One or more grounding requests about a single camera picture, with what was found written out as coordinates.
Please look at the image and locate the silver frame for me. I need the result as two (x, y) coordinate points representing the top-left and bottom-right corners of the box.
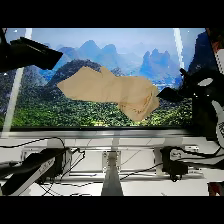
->
(0, 128), (224, 197)

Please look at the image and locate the beige garment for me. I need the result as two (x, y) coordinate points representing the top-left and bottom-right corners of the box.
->
(56, 65), (161, 123)

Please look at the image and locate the black cable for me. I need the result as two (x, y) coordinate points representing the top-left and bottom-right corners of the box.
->
(0, 136), (67, 151)
(119, 162), (165, 182)
(173, 145), (224, 168)

